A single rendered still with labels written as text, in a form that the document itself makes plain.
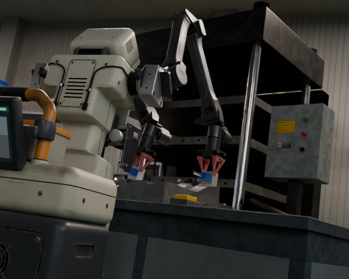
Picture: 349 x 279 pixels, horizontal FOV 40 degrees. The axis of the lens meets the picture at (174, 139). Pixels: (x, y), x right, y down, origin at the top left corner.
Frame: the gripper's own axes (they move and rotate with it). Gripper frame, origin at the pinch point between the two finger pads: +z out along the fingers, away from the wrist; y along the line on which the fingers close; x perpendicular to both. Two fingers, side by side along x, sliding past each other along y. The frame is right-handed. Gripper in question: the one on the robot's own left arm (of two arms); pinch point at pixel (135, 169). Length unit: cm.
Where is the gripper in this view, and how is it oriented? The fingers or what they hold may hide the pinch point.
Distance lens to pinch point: 201.0
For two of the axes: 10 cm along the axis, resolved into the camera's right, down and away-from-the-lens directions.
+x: -5.9, -3.7, -7.2
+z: -3.3, 9.2, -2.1
